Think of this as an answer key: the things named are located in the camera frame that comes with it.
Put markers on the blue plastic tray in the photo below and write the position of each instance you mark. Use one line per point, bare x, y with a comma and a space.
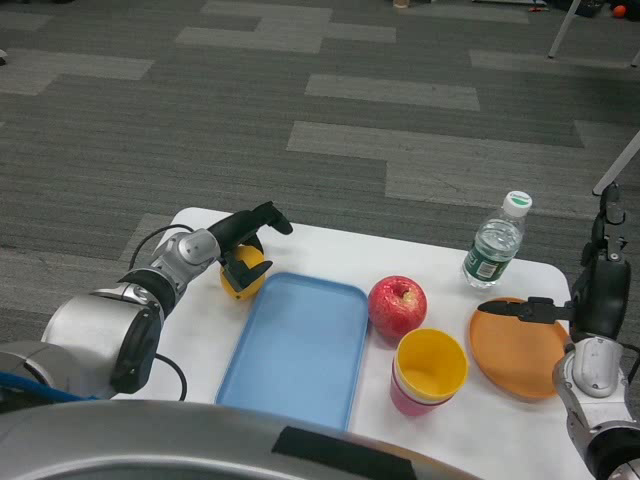
295, 350

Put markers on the orange plastic plate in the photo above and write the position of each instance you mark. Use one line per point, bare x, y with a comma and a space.
517, 350

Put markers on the pink plastic cup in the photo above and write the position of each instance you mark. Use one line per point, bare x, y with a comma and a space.
417, 409

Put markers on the red apple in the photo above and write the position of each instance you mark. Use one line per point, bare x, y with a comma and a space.
397, 307

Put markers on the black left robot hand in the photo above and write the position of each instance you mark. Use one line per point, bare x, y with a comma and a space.
240, 225

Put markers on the yellow lemon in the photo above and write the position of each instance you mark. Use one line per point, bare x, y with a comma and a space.
252, 257

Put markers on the small orange ball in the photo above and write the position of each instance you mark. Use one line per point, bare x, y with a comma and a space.
619, 10

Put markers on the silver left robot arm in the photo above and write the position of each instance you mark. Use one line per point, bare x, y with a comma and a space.
100, 320

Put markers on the white metal frame table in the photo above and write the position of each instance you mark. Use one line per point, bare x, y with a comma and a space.
562, 30

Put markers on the clear water bottle green label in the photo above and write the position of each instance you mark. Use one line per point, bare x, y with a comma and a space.
492, 250

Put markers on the white plastic cup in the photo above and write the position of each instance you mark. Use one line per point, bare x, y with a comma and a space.
425, 401

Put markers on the white wheeled chair base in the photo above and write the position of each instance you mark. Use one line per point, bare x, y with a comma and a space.
3, 56

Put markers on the silver robot chest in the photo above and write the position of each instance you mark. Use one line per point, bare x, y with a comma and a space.
150, 440

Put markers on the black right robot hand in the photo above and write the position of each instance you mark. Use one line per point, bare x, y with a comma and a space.
602, 295

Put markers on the yellow plastic cup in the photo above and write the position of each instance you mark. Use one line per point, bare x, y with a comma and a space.
432, 360

